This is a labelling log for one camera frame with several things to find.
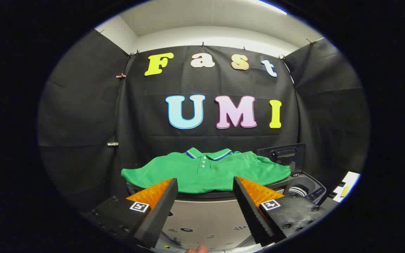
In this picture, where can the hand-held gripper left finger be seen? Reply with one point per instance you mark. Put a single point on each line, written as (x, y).
(160, 211)

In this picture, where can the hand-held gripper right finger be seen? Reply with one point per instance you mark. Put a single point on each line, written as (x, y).
(250, 211)

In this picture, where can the green polo shirt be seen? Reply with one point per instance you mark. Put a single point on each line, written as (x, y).
(216, 174)

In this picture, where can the grey washing machine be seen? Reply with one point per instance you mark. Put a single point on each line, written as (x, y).
(304, 186)

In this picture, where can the dark translucent washing machine lid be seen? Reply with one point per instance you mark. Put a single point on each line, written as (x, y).
(287, 156)

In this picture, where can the white panel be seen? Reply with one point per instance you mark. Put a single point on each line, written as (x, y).
(351, 179)

